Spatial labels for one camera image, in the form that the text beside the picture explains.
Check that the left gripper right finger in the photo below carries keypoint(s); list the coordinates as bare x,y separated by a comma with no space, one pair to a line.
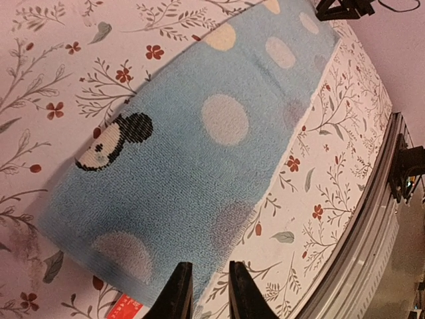
245,299

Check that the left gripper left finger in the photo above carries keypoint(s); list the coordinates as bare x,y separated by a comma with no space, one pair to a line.
176,299

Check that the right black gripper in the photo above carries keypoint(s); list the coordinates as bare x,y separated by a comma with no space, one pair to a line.
330,10

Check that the blue patterned towel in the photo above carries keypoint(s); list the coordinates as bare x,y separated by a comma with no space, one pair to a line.
176,176

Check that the floral table mat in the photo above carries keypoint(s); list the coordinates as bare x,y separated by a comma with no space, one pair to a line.
67,66

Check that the front aluminium rail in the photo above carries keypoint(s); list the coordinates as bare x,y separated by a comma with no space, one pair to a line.
351,277

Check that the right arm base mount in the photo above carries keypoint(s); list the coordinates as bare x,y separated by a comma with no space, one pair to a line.
406,168

